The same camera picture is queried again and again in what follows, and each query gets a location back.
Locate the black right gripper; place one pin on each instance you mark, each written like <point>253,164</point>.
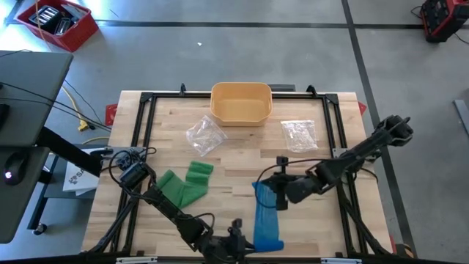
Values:
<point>300,188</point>

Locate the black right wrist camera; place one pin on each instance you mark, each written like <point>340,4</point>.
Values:
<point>282,164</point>

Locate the green elastic bandage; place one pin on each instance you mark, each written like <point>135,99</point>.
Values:
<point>187,187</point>

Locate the black table frame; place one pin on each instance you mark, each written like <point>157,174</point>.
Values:
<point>176,95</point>

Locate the grey desk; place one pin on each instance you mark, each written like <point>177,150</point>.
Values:
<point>33,91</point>

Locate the blue elastic bandage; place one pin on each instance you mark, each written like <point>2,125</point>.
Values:
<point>265,220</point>

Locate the red plastic crate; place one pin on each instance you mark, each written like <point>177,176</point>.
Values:
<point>73,34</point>

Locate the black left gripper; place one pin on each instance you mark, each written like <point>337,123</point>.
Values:
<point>225,249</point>

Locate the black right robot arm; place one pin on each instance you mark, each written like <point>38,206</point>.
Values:
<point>362,148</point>

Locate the red and black equipment case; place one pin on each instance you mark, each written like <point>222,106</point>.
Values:
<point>445,18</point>

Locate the red corner bracket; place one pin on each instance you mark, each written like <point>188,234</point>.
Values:
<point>111,114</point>
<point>362,108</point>

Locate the black computer mouse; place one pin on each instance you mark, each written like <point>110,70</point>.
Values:
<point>14,168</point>

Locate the clear plastic bag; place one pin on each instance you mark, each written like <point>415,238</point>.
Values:
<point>299,135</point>
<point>205,135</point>

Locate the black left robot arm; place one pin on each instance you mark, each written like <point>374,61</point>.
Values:
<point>168,207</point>

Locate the white printed paper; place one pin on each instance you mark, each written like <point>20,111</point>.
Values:
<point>78,179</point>

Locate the yellow plastic bin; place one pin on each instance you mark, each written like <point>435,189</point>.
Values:
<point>241,110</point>

